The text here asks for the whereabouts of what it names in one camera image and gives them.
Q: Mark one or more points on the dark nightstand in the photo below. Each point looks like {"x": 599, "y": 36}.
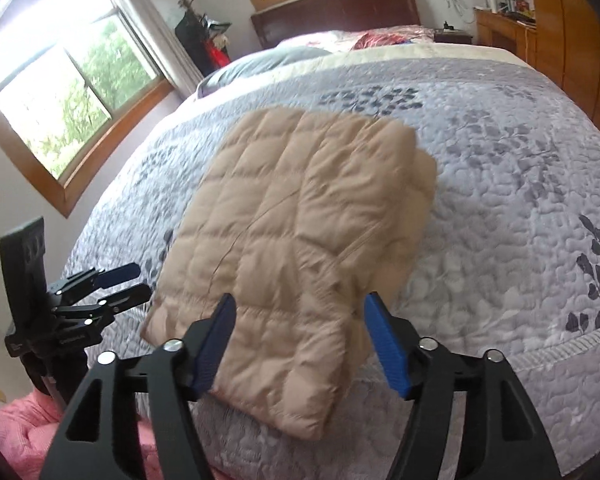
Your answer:
{"x": 452, "y": 36}

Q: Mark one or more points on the black bag with red item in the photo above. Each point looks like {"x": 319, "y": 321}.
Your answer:
{"x": 192, "y": 40}

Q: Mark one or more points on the dark wooden headboard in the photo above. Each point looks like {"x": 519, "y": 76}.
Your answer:
{"x": 340, "y": 10}

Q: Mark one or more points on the large wooden-framed window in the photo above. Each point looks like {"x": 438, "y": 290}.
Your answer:
{"x": 70, "y": 85}

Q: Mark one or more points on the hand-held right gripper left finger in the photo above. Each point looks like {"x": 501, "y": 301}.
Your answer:
{"x": 212, "y": 355}

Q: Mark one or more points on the person's left hand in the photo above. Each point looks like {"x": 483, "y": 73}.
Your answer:
{"x": 65, "y": 375}

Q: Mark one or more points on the red plaid cloth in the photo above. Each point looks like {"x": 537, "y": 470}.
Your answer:
{"x": 380, "y": 40}

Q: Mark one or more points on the red hanging garment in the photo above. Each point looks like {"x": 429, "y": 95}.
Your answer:
{"x": 217, "y": 52}

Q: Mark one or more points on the grey-blue pillow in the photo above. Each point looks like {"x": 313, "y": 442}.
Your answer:
{"x": 260, "y": 62}

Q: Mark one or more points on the clutter of desk bottles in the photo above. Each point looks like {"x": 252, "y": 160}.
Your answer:
{"x": 512, "y": 5}

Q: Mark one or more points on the wooden desk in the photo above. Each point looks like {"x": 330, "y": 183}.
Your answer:
{"x": 500, "y": 35}

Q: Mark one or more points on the purple blanket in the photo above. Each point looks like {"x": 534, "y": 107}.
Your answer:
{"x": 207, "y": 89}

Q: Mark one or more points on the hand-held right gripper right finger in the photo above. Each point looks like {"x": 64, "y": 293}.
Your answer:
{"x": 387, "y": 350}

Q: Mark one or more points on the person's left forearm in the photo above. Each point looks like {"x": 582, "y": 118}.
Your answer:
{"x": 15, "y": 435}

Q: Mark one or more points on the grey floral bed quilt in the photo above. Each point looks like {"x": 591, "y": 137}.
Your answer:
{"x": 480, "y": 210}

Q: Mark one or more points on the beige quilted jacket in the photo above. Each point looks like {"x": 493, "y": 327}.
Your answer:
{"x": 280, "y": 210}

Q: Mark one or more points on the long white curtain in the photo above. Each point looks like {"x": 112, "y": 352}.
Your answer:
{"x": 155, "y": 35}

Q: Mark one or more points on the wooden wardrobe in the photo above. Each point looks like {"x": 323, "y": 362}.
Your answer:
{"x": 580, "y": 35}

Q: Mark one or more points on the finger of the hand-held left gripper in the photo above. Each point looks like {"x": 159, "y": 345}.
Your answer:
{"x": 130, "y": 294}
{"x": 122, "y": 272}

